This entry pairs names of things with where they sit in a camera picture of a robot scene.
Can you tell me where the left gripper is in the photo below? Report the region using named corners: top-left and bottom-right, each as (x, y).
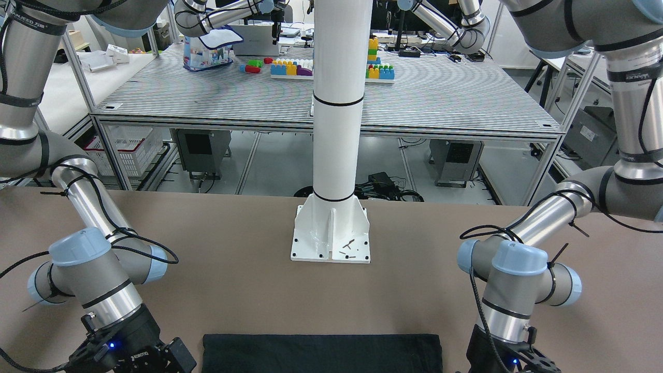
top-left (466, 324), bottom-right (561, 372)

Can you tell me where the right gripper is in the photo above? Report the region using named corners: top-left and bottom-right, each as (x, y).
top-left (65, 305), bottom-right (197, 372)

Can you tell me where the black printed t-shirt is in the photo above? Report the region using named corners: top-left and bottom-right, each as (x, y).
top-left (201, 334), bottom-right (443, 372)

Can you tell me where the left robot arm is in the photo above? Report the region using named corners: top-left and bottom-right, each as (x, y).
top-left (457, 1), bottom-right (662, 372)

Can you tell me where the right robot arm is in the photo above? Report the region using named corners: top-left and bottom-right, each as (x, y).
top-left (2, 1), bottom-right (196, 372)

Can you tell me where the white mounting column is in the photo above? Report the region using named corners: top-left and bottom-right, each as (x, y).
top-left (291, 1), bottom-right (372, 264)

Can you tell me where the white plastic crate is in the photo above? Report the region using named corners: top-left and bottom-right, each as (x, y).
top-left (83, 126), bottom-right (163, 177)

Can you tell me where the colourful toy block set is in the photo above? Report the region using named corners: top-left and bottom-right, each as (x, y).
top-left (239, 36), bottom-right (395, 84)

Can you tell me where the blue patterned bag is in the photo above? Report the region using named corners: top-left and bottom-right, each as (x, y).
top-left (183, 26), bottom-right (244, 71)

